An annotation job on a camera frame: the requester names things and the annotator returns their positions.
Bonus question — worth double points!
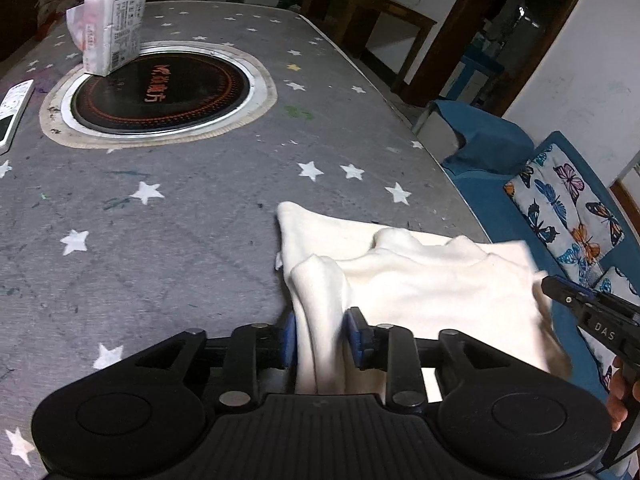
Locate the blue covered sofa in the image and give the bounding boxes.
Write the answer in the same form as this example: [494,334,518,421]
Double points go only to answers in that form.
[414,99,640,480]

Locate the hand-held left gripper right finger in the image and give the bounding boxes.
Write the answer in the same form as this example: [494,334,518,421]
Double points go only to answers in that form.
[345,306,546,409]

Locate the white garment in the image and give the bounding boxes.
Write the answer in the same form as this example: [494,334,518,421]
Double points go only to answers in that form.
[275,201,573,406]

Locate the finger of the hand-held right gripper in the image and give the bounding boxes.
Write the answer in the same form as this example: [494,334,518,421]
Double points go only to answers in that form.
[541,275,601,317]

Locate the wooden dining table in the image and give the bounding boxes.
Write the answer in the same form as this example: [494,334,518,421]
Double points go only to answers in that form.
[299,0,439,95]

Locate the white tissue packet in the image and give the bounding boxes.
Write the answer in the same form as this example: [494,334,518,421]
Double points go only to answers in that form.
[66,0,150,77]

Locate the white remote control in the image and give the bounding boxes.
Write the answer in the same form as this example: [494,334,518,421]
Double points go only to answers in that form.
[0,78,36,156]

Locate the person's right hand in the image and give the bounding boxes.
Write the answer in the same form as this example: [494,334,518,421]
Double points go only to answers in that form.
[606,357,640,432]

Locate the blue side table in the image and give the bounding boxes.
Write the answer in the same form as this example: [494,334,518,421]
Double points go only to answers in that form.
[439,54,505,107]

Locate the butterfly print pillow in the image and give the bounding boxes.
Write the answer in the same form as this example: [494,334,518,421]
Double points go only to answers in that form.
[503,143,626,287]
[594,266,640,313]

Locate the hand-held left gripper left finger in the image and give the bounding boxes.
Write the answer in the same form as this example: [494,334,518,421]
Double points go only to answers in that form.
[132,312,301,409]

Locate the round black induction cooker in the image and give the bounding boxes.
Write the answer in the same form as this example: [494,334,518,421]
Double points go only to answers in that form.
[39,41,279,150]

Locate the grey star-print tablecloth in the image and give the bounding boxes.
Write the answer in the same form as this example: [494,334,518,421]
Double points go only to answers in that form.
[0,0,493,480]

